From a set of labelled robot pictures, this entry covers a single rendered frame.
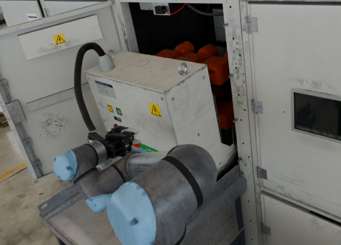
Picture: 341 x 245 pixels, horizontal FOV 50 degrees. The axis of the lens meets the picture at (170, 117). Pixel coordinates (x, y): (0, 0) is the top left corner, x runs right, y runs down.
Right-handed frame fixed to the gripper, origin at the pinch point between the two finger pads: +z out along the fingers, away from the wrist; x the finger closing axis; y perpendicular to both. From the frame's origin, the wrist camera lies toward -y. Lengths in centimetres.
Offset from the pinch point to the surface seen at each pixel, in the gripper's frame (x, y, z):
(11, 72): 20, -65, 1
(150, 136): -5.2, -1.6, 12.5
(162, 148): -9.5, 3.5, 12.6
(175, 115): 5.8, 13.7, 6.7
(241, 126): -3.9, 27.0, 34.7
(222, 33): 31, -9, 102
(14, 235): -110, -157, 46
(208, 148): -11.6, 16.9, 25.3
